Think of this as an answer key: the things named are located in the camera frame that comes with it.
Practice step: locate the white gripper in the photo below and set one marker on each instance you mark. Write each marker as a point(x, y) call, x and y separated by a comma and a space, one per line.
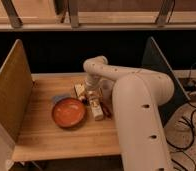
point(92, 85)

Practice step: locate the white plastic bottle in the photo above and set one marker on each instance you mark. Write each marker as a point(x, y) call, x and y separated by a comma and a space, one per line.
point(96, 108)

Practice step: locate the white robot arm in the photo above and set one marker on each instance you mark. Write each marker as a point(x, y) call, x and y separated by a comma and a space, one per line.
point(137, 93)

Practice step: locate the white paper cup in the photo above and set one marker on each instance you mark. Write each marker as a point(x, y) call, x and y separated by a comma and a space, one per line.
point(107, 87)

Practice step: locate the red and white box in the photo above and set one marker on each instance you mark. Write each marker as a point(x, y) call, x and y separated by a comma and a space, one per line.
point(80, 92)

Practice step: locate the orange round bowl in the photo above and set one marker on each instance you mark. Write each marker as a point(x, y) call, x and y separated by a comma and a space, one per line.
point(68, 113)

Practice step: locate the small blue-grey object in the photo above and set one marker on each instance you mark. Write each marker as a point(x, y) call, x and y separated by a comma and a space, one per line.
point(57, 98)

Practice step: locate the dark right side panel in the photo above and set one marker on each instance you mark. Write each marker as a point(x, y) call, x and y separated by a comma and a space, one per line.
point(154, 59)

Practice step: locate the wooden left side panel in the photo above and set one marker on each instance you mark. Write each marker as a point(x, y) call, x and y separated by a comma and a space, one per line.
point(15, 89)

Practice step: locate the wooden shelf with brackets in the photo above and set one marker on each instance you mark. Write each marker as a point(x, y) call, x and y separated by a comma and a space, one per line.
point(97, 15)

